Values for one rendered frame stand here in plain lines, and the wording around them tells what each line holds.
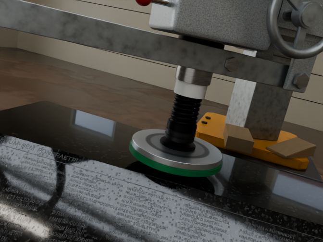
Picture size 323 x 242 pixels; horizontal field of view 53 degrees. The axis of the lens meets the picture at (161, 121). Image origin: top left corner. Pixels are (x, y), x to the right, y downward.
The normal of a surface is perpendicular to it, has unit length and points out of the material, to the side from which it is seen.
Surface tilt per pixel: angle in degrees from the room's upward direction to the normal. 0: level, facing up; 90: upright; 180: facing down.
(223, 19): 90
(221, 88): 90
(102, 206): 45
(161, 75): 90
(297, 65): 90
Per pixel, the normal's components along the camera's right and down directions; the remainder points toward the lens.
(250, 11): 0.22, 0.30
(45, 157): -0.01, -0.52
